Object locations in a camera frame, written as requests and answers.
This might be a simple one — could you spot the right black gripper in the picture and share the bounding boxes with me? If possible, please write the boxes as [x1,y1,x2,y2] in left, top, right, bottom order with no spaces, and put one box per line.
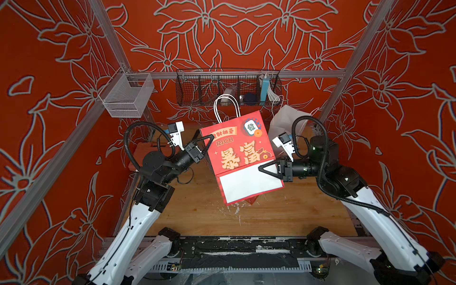
[260,158,327,185]

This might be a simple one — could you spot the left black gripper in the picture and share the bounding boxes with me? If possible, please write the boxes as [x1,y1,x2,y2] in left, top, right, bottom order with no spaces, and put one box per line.
[162,134,213,186]

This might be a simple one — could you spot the red RICH paper bag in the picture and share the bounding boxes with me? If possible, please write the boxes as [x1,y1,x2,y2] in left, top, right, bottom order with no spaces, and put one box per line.
[200,98,284,205]

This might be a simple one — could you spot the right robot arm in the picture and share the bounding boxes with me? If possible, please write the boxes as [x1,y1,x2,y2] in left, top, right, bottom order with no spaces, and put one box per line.
[258,116,445,285]

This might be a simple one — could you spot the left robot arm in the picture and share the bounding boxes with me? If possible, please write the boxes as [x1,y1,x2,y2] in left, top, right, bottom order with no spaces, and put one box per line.
[73,121,214,285]

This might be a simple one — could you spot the red paper bag blue panel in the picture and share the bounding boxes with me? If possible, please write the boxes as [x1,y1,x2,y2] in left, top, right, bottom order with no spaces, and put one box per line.
[243,195,258,205]

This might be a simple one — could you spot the white paper bag back right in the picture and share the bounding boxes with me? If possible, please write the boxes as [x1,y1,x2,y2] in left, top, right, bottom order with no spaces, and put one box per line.
[268,105,311,141]

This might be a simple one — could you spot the silver pouch in basket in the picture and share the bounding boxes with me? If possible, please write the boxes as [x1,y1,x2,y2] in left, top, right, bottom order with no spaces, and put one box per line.
[218,86,238,106]

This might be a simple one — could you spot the dark blue round object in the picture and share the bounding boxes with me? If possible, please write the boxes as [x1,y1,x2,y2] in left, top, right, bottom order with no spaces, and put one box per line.
[242,93,258,106]

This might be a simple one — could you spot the orange plastic tool case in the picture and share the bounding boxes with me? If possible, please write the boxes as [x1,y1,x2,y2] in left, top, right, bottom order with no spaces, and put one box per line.
[133,142,157,167]

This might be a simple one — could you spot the light blue box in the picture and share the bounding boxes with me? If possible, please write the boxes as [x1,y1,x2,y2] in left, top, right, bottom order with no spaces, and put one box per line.
[259,75,270,106]

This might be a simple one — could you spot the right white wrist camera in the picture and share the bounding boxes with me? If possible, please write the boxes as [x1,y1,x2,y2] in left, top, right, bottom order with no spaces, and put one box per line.
[272,133,295,162]

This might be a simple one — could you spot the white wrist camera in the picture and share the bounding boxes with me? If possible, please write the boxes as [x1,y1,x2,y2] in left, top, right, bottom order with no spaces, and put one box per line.
[272,133,295,162]
[166,121,185,150]

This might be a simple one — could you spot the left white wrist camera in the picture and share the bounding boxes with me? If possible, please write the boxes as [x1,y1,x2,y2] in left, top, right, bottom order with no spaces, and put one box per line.
[166,121,185,150]

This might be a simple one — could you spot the black wire wall basket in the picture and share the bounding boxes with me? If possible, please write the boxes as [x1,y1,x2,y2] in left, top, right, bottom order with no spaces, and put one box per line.
[176,68,284,107]

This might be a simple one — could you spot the white cable bundle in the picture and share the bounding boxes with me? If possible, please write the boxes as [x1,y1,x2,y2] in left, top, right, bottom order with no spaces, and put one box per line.
[266,83,283,106]

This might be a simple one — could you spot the white wire mesh basket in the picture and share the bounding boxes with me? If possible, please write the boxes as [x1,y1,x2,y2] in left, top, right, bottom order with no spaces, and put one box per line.
[100,68,155,122]

